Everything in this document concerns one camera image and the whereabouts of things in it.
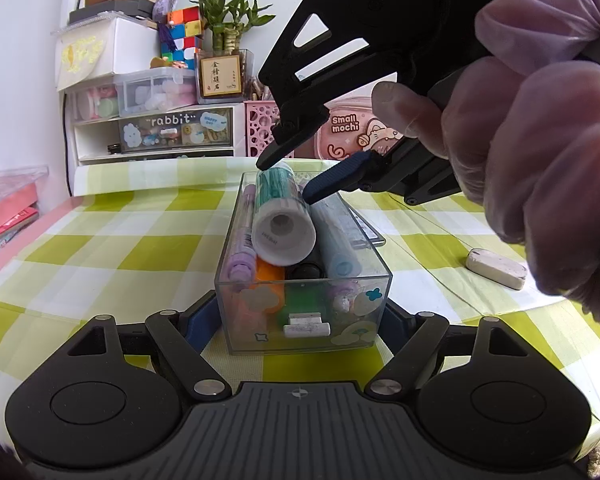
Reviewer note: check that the clear lidded storage box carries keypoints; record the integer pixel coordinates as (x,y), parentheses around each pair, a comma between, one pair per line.
(155,92)

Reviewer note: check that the person's right hand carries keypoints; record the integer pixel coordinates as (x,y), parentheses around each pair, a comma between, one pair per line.
(555,160)

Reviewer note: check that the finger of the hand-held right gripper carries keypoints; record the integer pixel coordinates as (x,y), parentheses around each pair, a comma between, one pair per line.
(340,175)
(285,135)

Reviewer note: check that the purple tassel charm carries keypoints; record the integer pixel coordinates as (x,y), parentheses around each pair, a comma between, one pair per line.
(166,0)

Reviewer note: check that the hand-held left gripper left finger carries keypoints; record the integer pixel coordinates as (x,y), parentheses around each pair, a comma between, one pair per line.
(200,325)

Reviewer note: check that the glass vase with label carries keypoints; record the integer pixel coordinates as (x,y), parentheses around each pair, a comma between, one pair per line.
(225,77)

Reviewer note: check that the colourful puzzle cube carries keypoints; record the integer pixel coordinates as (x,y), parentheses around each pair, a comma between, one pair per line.
(182,35)

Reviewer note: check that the light blue marker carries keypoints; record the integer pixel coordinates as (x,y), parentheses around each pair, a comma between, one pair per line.
(337,250)

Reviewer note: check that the white drawer organizer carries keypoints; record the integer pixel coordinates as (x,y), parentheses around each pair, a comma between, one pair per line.
(95,140)

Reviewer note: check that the clear plastic organizer box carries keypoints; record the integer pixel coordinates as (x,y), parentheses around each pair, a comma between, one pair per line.
(260,340)

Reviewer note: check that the stack of red folders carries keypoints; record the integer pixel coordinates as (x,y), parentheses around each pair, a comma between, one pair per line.
(5,215)

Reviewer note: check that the orange cap highlighter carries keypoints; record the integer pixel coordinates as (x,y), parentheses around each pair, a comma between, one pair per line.
(270,285)

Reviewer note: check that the green checkered tablecloth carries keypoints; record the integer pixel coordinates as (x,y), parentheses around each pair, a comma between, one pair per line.
(130,240)

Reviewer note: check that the grey flat box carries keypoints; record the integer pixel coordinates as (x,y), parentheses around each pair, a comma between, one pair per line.
(115,7)

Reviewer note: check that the pink perforated pen holder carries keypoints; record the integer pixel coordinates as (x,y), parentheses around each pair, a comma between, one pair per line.
(260,130)

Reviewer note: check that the white cardboard box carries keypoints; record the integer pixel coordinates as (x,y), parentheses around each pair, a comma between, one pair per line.
(125,45)

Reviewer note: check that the grey white eraser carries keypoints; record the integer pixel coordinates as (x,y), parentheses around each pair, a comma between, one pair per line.
(495,267)

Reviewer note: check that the pink cartoon pencil case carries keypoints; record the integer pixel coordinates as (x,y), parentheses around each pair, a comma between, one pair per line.
(345,130)

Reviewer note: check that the white green glue stick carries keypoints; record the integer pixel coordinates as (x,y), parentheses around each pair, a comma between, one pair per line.
(282,230)

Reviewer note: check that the green cap highlighter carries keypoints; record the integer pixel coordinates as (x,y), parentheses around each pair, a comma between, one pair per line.
(305,300)

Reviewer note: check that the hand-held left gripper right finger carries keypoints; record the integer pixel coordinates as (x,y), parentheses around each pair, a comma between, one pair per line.
(395,327)

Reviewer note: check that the bunch of pens in holder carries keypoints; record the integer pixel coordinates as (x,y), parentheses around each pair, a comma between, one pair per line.
(260,91)

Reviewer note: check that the lucky bamboo plant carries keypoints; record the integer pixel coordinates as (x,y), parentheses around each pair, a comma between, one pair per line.
(230,15)

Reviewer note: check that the small clear storage box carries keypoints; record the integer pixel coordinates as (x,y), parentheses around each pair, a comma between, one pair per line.
(92,102)

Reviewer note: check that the small brown figurine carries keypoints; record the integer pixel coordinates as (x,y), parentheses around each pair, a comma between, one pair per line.
(170,63)

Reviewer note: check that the black marker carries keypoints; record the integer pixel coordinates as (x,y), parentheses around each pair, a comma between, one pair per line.
(305,270)

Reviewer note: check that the dark pencil lead case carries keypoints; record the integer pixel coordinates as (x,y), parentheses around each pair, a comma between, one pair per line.
(372,232)

